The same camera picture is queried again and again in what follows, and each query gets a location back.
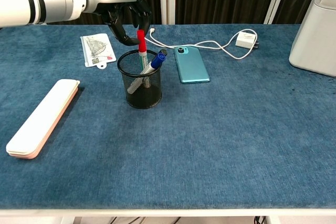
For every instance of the red cap marker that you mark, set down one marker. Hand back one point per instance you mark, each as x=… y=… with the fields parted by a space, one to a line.
x=142 y=45

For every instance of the small dark green object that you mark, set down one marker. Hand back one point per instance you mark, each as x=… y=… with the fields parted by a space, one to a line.
x=164 y=51

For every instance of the blue cap marker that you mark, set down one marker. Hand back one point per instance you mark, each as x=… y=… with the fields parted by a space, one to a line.
x=158 y=60

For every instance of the black mesh pen holder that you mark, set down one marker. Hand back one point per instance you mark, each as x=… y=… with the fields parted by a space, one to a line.
x=143 y=99

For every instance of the ruler set plastic pouch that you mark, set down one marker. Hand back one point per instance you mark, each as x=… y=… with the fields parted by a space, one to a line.
x=97 y=48

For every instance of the teal smartphone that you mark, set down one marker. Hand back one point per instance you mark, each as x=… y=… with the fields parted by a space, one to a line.
x=191 y=66

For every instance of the white charger adapter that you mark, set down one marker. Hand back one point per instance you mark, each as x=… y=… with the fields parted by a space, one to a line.
x=244 y=40

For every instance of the white pink pencil case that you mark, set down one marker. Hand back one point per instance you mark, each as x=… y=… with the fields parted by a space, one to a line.
x=39 y=119

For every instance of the blue fabric table cloth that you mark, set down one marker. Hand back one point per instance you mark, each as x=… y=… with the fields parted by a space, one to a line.
x=210 y=142

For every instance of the white plastic appliance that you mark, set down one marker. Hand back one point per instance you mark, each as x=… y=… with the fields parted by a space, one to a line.
x=315 y=37

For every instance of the white table frame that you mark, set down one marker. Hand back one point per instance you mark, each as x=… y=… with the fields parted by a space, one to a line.
x=168 y=212

